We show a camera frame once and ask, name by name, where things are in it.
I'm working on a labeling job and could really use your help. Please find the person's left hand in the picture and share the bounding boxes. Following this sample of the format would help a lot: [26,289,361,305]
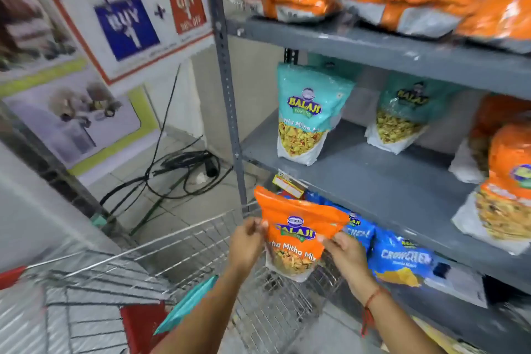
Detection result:
[228,218,270,276]

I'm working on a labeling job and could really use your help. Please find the person's right hand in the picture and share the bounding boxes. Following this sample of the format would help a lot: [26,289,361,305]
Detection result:
[321,232,377,297]

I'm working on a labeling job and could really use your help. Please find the person's right forearm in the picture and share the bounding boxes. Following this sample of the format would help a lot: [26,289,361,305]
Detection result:
[348,280,446,354]

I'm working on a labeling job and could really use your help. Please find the blue snack packet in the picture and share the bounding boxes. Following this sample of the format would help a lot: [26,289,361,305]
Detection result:
[368,227,488,309]
[304,191,376,252]

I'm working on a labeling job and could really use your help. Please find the yellow shelf price tag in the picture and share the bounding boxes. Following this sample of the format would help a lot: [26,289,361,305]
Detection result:
[272,170,308,200]

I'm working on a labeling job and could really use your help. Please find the grey metal shelf rack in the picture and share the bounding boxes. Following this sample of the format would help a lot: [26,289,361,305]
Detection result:
[201,0,531,354]

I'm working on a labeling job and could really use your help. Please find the teal snack packet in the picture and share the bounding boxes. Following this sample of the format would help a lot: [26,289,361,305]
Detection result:
[153,274,220,336]
[365,73,464,155]
[276,62,356,167]

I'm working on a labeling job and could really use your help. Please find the green bordered photo poster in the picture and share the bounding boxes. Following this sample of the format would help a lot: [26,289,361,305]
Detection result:
[0,58,161,177]

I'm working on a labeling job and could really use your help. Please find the white promotional poster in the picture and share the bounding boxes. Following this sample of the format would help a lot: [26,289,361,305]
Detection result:
[24,0,215,86]

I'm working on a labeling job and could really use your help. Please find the brown photo poster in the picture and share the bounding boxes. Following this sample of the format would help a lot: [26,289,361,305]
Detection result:
[0,0,84,73]

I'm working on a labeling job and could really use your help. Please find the red thread bracelet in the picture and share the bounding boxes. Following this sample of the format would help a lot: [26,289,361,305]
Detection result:
[360,287,389,338]

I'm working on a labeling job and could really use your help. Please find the black cables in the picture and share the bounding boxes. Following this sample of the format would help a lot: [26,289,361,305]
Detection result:
[99,63,234,236]

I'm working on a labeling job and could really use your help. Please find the metal wire shopping cart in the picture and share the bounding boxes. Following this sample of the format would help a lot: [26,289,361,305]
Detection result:
[0,200,346,354]

